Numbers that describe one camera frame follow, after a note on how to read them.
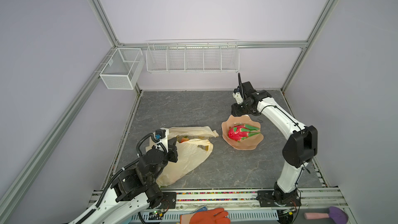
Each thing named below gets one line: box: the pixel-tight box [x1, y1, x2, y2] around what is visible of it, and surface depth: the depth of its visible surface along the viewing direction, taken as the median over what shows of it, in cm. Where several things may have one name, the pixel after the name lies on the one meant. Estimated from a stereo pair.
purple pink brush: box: [303, 206, 349, 224], surface depth 70 cm
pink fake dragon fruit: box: [228, 124, 261, 143], surface depth 90 cm
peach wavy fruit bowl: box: [221, 114, 264, 151], surface depth 93 cm
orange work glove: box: [180, 206, 231, 224], surface depth 71 cm
